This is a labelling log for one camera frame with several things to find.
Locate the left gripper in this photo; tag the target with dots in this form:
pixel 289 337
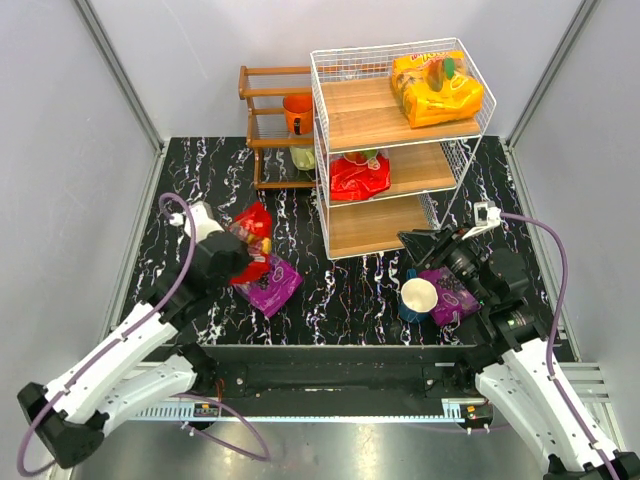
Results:
pixel 240 255

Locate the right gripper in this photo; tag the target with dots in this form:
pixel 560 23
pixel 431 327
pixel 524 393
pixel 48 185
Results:
pixel 439 245

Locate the small red candy bag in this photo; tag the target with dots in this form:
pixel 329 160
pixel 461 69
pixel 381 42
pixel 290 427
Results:
pixel 254 227

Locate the large red candy bag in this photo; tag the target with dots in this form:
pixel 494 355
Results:
pixel 359 175

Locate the yellow mango candy bag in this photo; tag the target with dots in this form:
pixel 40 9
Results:
pixel 435 88

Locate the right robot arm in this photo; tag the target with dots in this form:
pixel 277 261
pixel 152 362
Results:
pixel 514 367

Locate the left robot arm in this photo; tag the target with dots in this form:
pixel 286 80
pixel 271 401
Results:
pixel 74 413

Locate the right purple candy bag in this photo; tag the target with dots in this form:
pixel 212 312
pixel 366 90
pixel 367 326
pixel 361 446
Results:
pixel 455 302

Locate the purple candy bag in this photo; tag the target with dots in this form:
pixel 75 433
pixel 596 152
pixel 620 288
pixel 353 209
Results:
pixel 455 302
pixel 273 290

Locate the left purple candy bag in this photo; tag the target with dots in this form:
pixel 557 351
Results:
pixel 273 290

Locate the blue white cup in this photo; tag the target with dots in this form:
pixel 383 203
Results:
pixel 418 298

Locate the light green mug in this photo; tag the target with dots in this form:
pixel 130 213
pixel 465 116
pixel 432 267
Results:
pixel 303 157

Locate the orange mug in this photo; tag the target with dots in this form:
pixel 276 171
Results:
pixel 298 111

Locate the brown wooden rack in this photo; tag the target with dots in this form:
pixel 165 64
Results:
pixel 260 145

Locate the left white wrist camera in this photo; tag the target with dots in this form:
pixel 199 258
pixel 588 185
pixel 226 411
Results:
pixel 202 215

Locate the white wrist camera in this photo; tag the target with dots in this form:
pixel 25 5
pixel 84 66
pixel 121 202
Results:
pixel 202 215
pixel 487 216

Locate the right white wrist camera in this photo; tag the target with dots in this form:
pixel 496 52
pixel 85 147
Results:
pixel 487 216

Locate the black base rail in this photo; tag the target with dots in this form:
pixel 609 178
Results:
pixel 330 382

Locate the white wire wooden shelf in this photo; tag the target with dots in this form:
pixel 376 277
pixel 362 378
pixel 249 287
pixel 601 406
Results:
pixel 357 112

